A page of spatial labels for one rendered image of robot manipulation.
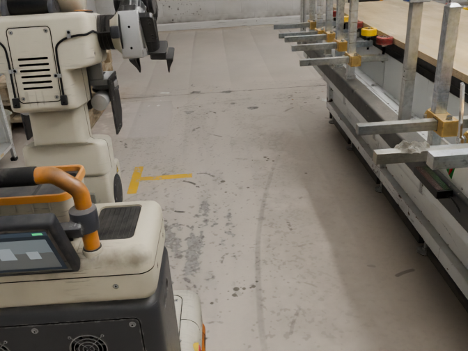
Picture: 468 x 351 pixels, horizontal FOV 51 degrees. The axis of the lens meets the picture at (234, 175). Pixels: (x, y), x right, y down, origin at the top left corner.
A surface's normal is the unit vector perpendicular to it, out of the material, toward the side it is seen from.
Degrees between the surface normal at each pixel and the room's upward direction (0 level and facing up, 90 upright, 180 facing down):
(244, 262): 0
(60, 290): 90
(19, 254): 115
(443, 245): 0
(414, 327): 0
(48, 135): 82
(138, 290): 90
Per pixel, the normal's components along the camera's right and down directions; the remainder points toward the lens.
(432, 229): -0.05, -0.90
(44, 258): 0.06, 0.77
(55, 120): 0.03, 0.30
